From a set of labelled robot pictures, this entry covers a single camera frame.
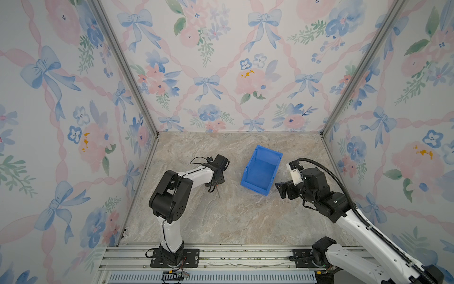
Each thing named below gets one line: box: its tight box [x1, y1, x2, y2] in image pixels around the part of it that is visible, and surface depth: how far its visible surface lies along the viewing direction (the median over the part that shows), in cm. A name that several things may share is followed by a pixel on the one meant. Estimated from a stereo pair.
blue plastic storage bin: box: [240, 144, 284, 197], surface depth 102 cm
